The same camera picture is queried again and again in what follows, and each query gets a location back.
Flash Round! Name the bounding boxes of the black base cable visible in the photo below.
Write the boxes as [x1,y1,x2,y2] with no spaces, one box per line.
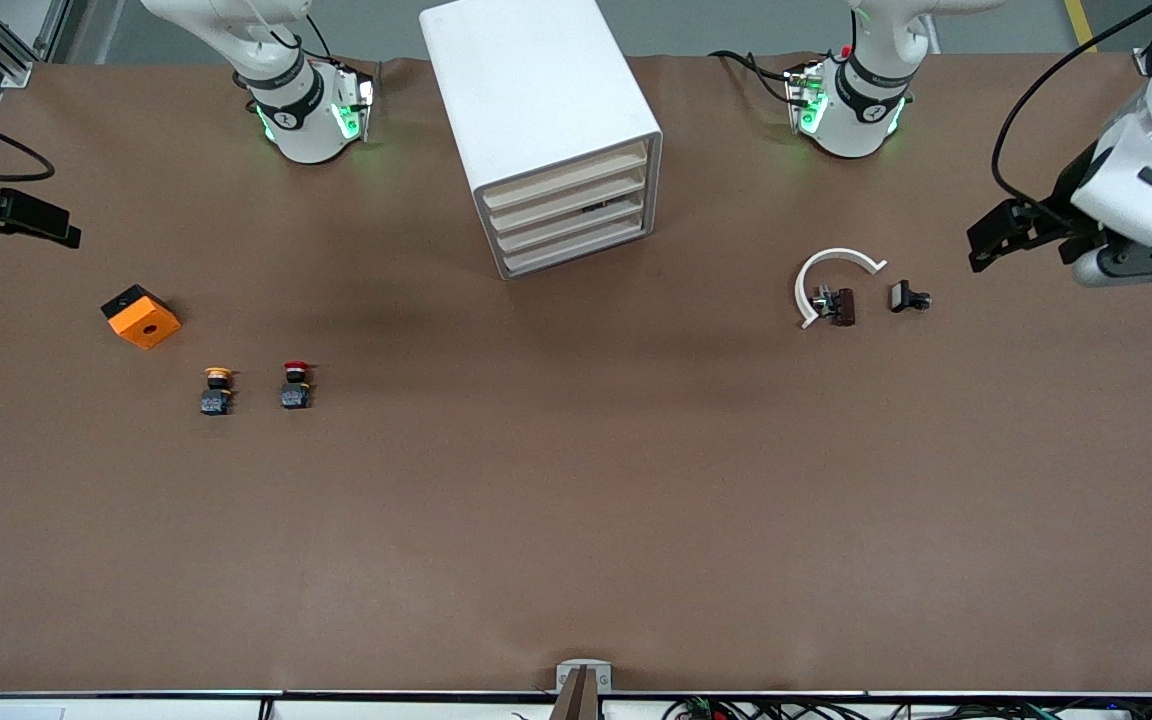
[708,48,799,107]

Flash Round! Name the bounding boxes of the dark camera pole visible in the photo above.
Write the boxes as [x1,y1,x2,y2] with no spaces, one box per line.
[548,668,602,720]

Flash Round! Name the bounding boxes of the brown table cover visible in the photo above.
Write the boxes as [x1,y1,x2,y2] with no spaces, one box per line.
[0,52,1152,697]

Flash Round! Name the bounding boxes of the red capped push button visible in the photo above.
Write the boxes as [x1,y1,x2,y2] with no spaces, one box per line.
[280,360,315,410]

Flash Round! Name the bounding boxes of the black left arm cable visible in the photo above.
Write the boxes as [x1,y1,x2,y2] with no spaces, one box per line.
[992,5,1152,213]

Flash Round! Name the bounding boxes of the orange box with hole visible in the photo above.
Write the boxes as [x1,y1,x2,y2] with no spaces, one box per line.
[100,284,182,351]

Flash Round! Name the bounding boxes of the dark brown clip component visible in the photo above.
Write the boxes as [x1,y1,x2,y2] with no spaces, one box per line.
[811,285,857,327]

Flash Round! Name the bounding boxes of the grey metal bracket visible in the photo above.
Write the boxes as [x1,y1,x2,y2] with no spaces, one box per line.
[556,660,613,695]

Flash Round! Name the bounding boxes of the white table edge rail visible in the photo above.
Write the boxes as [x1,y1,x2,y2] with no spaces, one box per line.
[0,690,1152,720]

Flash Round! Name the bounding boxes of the white curved plastic ring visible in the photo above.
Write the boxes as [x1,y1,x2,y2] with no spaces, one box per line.
[794,247,888,330]

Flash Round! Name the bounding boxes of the black cable bundle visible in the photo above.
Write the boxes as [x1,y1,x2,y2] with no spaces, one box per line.
[661,697,1152,720]

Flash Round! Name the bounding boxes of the yellow capped push button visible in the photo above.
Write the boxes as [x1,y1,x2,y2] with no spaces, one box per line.
[199,366,237,417]

